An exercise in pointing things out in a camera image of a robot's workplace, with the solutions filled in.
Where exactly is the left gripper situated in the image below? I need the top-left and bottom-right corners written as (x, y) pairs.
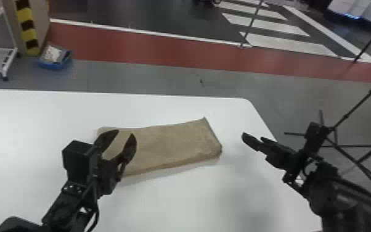
top-left (89, 129), bottom-right (137, 197)

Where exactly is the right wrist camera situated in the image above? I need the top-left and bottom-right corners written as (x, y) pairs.
top-left (303, 122), bottom-right (331, 154)

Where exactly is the blue basket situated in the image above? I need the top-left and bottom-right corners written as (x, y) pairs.
top-left (37, 43), bottom-right (73, 71)

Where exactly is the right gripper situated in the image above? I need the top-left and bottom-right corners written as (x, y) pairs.
top-left (241, 131), bottom-right (307, 183)

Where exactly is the black tripod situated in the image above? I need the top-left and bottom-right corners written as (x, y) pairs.
top-left (283, 69), bottom-right (371, 197)

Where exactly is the beige towel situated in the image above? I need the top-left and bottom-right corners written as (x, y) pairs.
top-left (97, 117), bottom-right (223, 176)

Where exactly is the yellow black striped post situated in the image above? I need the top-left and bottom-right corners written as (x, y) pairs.
top-left (2, 0), bottom-right (51, 59)

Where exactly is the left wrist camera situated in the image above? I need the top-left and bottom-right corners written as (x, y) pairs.
top-left (62, 139), bottom-right (97, 184)

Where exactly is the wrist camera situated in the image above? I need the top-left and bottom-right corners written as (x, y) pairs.
top-left (303, 122), bottom-right (331, 154)
top-left (62, 139), bottom-right (97, 184)

